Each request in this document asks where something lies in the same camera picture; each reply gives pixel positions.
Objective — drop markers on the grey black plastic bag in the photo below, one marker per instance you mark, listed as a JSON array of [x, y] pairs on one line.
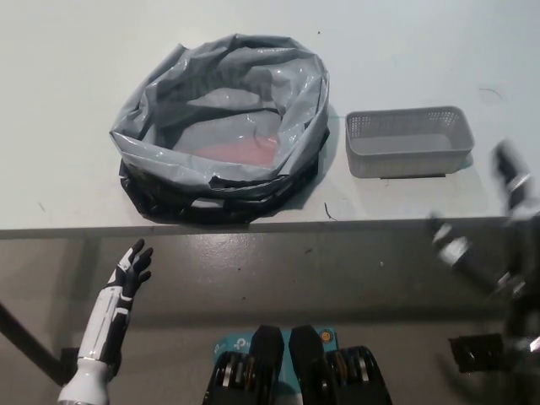
[[177, 109]]

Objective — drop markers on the grey perforated rectangular basket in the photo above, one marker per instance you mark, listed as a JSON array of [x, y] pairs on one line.
[[392, 162]]

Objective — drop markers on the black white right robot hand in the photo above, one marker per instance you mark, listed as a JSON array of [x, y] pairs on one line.
[[521, 236]]

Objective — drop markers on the black table leg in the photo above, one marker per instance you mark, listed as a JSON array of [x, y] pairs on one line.
[[25, 333]]

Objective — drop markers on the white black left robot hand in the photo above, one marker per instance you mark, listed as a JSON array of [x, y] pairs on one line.
[[120, 287]]

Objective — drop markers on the teal router box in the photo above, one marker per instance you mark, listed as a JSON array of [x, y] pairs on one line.
[[223, 341]]

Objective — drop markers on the pink flat item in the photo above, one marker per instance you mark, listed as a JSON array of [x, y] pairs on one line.
[[236, 152]]

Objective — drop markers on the thin dark thread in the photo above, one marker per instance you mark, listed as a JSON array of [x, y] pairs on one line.
[[328, 211]]

